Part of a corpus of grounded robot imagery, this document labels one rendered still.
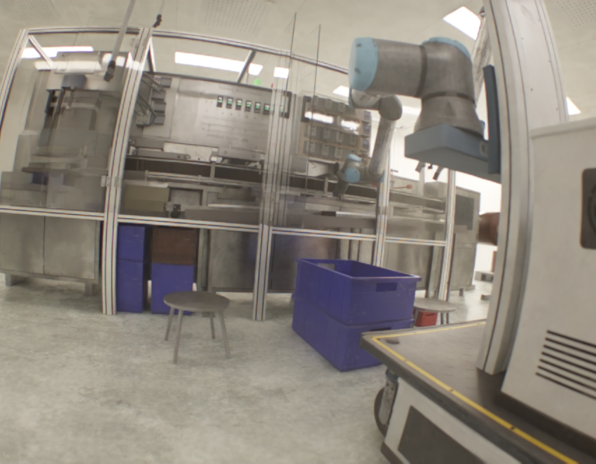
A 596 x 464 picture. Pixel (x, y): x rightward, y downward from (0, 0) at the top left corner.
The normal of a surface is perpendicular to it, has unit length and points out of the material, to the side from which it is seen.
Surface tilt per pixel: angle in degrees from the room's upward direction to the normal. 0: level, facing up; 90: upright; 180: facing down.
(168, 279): 90
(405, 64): 111
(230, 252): 90
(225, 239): 90
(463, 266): 90
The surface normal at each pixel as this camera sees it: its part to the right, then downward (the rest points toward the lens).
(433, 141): -0.95, -0.07
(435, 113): -0.66, -0.38
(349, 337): 0.39, 0.06
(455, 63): -0.09, 0.02
